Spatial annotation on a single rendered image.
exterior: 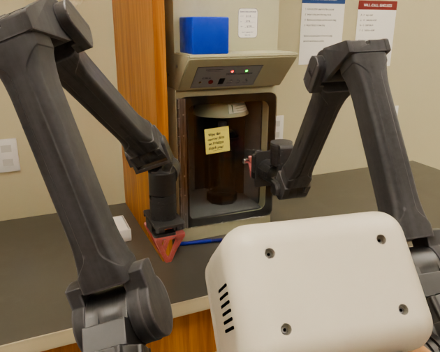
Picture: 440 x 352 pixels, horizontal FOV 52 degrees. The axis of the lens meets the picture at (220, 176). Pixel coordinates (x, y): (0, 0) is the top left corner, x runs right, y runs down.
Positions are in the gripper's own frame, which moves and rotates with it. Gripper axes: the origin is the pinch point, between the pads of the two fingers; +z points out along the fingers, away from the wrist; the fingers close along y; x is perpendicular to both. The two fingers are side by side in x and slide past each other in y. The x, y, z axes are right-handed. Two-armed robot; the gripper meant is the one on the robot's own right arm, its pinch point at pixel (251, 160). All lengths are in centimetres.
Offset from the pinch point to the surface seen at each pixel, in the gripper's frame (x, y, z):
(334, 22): -62, 39, 50
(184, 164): 19.5, -0.4, 4.7
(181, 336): 30, -38, -21
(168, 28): 21.2, 37.1, 10.2
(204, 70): 15.6, 26.9, -2.5
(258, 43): -4.3, 32.9, 6.2
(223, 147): 7.1, 3.4, 4.4
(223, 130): 7.1, 8.5, 4.4
